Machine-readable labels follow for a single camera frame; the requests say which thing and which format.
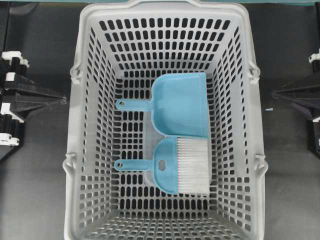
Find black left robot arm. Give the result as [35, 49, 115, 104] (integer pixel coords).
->
[0, 51, 67, 161]

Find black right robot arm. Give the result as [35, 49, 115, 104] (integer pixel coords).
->
[271, 52, 320, 156]

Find blue white-bristled hand brush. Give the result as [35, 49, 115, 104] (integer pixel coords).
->
[114, 137, 210, 195]

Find grey plastic shopping basket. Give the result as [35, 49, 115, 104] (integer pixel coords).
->
[63, 0, 268, 240]

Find blue plastic dustpan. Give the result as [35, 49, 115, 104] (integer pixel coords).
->
[115, 72, 209, 138]

